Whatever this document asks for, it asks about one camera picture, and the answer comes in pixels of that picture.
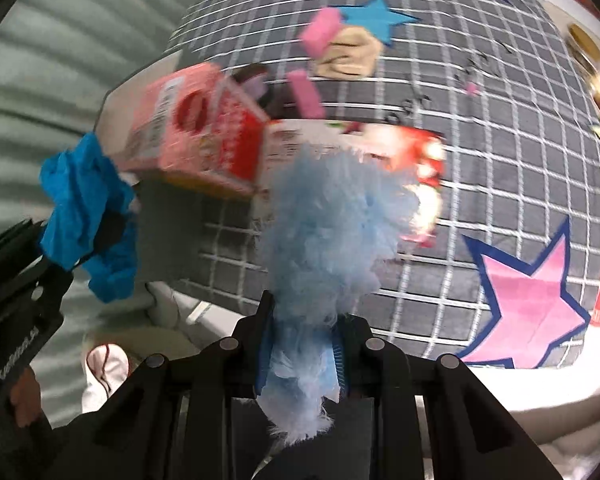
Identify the floral tissue box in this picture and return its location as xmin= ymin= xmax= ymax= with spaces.
xmin=252 ymin=120 xmax=448 ymax=248

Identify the gold lid jar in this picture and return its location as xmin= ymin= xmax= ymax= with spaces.
xmin=565 ymin=22 xmax=600 ymax=68

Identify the grey grid star blanket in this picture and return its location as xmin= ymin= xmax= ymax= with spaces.
xmin=165 ymin=0 xmax=600 ymax=371

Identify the pink tissue box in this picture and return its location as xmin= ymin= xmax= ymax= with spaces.
xmin=115 ymin=62 xmax=271 ymax=198

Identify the person's left hand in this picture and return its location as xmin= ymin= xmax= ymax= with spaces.
xmin=7 ymin=366 xmax=43 ymax=428

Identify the white red-trimmed shoe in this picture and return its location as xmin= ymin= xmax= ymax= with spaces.
xmin=81 ymin=342 xmax=131 ymax=413

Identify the pink cloth back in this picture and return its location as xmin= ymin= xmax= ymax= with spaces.
xmin=299 ymin=6 xmax=348 ymax=58

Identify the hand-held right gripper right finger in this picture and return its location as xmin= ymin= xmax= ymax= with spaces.
xmin=332 ymin=316 xmax=563 ymax=480

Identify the brown and purple knit hat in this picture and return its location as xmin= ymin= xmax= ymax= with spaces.
xmin=230 ymin=64 xmax=276 ymax=111

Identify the pink sponge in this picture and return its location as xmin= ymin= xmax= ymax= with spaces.
xmin=286 ymin=69 xmax=326 ymax=120

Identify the beige cloth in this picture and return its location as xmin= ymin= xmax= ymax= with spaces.
xmin=312 ymin=25 xmax=386 ymax=80

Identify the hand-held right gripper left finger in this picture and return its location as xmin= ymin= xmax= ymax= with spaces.
xmin=55 ymin=290 xmax=277 ymax=480

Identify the light blue fluffy scrunchie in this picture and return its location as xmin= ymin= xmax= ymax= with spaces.
xmin=252 ymin=142 xmax=423 ymax=448

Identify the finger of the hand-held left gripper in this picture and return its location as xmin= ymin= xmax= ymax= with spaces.
xmin=77 ymin=210 xmax=127 ymax=268
xmin=0 ymin=221 xmax=48 ymax=281

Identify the pale green curtain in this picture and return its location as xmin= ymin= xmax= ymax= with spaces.
xmin=0 ymin=0 xmax=231 ymax=426

